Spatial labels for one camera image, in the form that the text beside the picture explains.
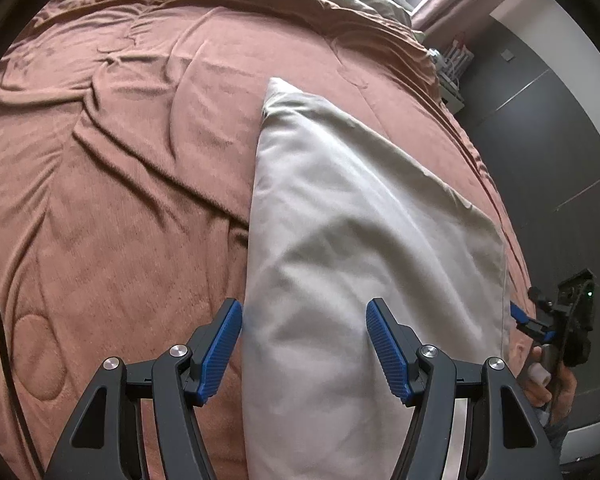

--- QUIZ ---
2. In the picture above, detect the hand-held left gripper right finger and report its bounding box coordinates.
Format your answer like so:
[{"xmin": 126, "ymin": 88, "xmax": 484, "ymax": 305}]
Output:
[{"xmin": 366, "ymin": 297, "xmax": 563, "ymax": 480}]

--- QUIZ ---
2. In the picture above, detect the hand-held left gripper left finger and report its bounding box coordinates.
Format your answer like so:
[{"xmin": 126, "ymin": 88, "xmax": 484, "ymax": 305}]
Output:
[{"xmin": 45, "ymin": 297, "xmax": 243, "ymax": 480}]

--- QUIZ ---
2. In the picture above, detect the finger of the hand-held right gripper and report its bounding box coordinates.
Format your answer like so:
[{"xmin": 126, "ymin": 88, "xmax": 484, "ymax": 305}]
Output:
[{"xmin": 509, "ymin": 302, "xmax": 557, "ymax": 345}]

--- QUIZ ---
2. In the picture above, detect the beige shirt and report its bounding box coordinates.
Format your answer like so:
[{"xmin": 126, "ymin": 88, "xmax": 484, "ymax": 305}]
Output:
[{"xmin": 242, "ymin": 77, "xmax": 512, "ymax": 480}]

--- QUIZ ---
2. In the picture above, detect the person's right hand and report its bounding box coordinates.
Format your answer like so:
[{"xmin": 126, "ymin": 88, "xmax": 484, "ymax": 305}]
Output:
[{"xmin": 522, "ymin": 344, "xmax": 579, "ymax": 424}]

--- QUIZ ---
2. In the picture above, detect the dark grey cabinet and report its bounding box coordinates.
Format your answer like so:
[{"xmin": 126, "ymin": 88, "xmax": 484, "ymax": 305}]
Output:
[{"xmin": 420, "ymin": 10, "xmax": 600, "ymax": 433}]

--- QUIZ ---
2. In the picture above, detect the brown blanket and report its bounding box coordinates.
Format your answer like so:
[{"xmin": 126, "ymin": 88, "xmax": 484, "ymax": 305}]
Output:
[{"xmin": 0, "ymin": 0, "xmax": 532, "ymax": 480}]

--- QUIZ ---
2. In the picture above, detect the rack of small bottles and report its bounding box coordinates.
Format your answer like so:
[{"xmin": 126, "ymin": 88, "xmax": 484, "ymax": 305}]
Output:
[{"xmin": 429, "ymin": 35, "xmax": 474, "ymax": 114}]

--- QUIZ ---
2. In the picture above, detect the black cable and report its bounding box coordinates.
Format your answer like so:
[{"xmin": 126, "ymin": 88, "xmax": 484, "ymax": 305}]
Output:
[{"xmin": 0, "ymin": 260, "xmax": 47, "ymax": 477}]

